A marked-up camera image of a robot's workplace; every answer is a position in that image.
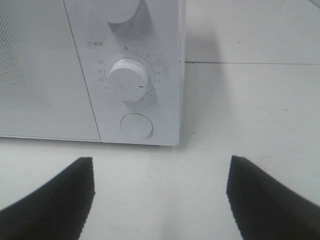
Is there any white microwave oven body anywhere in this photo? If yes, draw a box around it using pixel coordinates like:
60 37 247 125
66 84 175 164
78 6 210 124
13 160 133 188
64 0 186 146

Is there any round white door button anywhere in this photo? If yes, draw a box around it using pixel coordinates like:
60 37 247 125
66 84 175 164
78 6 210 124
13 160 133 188
120 113 153 138

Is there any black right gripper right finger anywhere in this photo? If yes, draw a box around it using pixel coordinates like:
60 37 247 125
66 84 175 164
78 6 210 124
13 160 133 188
226 155 320 240

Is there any white microwave door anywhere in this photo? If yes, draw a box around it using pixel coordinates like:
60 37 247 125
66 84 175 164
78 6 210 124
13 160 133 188
0 0 100 142

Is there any white microwave knob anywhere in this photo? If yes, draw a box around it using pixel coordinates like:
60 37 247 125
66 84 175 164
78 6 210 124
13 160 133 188
104 0 141 24
106 58 151 102

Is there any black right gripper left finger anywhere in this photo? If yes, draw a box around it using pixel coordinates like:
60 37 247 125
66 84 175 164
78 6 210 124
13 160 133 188
0 157 95 240

